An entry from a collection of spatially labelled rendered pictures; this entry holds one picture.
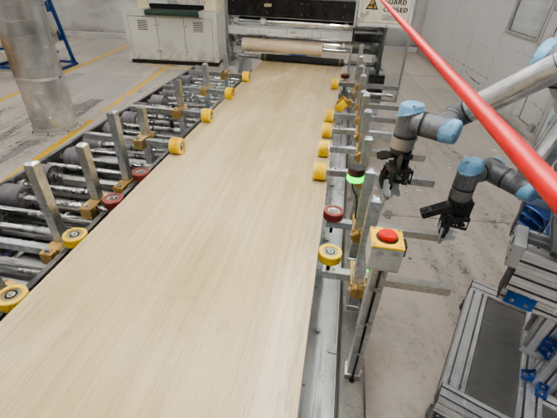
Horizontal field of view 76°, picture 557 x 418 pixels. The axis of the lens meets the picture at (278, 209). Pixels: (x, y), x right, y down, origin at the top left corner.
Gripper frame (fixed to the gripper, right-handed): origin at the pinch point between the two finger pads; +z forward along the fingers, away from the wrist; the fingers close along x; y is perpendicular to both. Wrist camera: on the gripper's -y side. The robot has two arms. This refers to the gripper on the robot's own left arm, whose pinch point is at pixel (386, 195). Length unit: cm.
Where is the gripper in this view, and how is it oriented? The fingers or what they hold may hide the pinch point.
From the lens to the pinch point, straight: 138.1
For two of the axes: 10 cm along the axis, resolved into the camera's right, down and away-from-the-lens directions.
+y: 1.7, 5.6, -8.1
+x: 9.8, -0.7, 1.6
